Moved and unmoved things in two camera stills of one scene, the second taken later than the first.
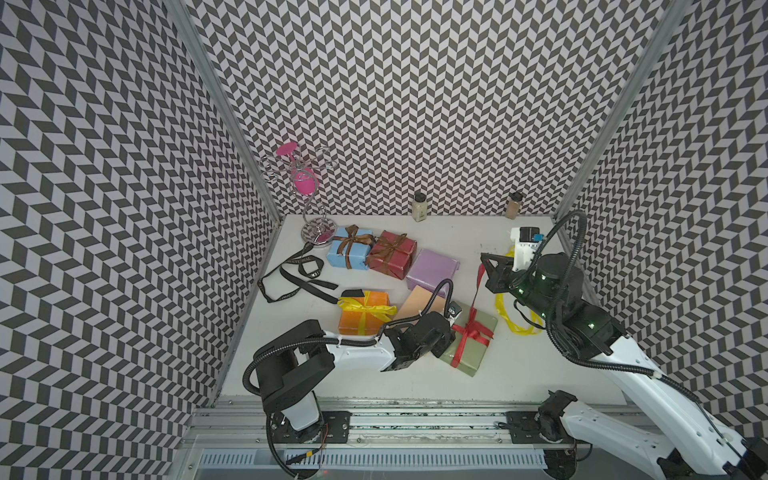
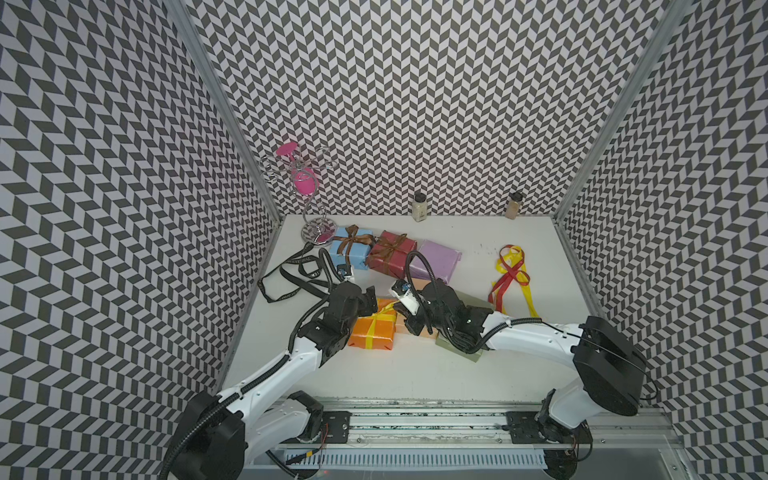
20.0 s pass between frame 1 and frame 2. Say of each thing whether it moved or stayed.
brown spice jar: stayed
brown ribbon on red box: stayed
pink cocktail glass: stayed
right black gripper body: moved
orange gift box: moved
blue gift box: stayed
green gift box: moved
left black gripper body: moved
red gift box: stayed
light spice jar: stayed
